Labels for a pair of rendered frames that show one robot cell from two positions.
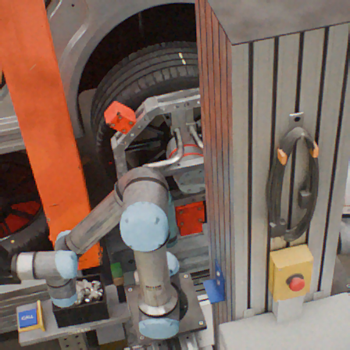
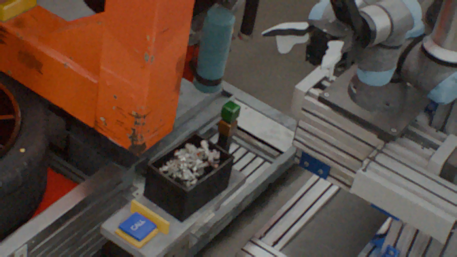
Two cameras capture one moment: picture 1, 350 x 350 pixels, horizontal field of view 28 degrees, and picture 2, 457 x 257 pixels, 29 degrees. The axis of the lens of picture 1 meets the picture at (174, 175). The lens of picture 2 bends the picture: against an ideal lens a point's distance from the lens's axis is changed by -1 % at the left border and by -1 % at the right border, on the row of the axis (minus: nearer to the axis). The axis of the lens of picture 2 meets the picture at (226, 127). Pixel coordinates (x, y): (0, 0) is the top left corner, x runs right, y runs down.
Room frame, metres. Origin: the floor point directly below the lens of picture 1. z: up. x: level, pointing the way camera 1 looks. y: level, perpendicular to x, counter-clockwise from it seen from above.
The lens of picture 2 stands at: (0.49, 1.76, 2.11)
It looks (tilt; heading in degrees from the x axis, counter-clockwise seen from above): 39 degrees down; 307
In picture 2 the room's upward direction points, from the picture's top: 12 degrees clockwise
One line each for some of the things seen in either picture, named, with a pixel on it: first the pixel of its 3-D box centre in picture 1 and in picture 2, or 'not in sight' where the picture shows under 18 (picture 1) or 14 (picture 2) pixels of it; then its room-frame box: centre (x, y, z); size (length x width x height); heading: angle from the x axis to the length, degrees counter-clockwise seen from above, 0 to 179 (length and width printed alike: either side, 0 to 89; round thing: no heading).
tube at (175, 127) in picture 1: (162, 141); not in sight; (1.87, 0.03, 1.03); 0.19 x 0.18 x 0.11; 9
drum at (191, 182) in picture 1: (187, 163); not in sight; (1.94, -0.05, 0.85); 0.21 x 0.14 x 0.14; 9
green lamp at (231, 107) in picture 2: (116, 269); (230, 111); (1.63, 0.25, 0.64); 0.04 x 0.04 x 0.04; 9
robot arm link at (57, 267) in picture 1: (55, 266); (392, 18); (1.20, 0.35, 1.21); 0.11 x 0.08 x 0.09; 86
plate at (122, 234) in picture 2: (28, 320); (137, 231); (1.57, 0.61, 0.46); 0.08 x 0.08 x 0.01; 9
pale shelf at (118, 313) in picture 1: (73, 313); (176, 202); (1.59, 0.45, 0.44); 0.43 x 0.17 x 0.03; 99
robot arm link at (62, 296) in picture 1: (62, 282); (373, 53); (1.22, 0.35, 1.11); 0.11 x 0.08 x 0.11; 176
